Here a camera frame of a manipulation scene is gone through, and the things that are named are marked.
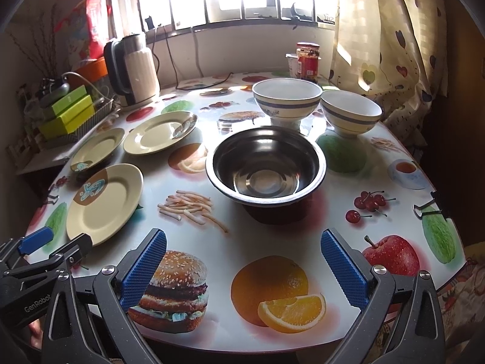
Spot beige plate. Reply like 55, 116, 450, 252
70, 128, 125, 173
66, 163, 144, 247
123, 111, 197, 155

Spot black binder clip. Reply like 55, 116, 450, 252
413, 191, 448, 220

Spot lower green box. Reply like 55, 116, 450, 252
37, 103, 95, 139

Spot green box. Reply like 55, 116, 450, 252
43, 86, 87, 119
37, 103, 95, 139

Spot patterned tray box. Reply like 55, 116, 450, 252
43, 99, 119, 149

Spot upper green box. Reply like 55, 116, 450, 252
43, 86, 87, 119

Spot black metal bowl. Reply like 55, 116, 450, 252
206, 126, 327, 208

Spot right white blue-striped bowl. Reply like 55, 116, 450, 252
321, 89, 382, 137

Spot white blue-striped bowl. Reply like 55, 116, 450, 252
321, 89, 382, 137
253, 78, 323, 130

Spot orange box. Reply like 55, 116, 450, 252
75, 57, 108, 83

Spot white electric kettle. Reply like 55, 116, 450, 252
104, 33, 160, 109

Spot left white blue-striped bowl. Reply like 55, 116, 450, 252
253, 78, 323, 130

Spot red gift bag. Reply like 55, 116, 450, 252
54, 0, 109, 67

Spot white cup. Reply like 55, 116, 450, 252
285, 53, 300, 78

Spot red sauce jar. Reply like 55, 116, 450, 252
297, 42, 320, 83

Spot heart patterned curtain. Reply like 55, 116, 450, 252
329, 0, 447, 147

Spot black power cable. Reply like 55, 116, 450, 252
145, 15, 236, 91

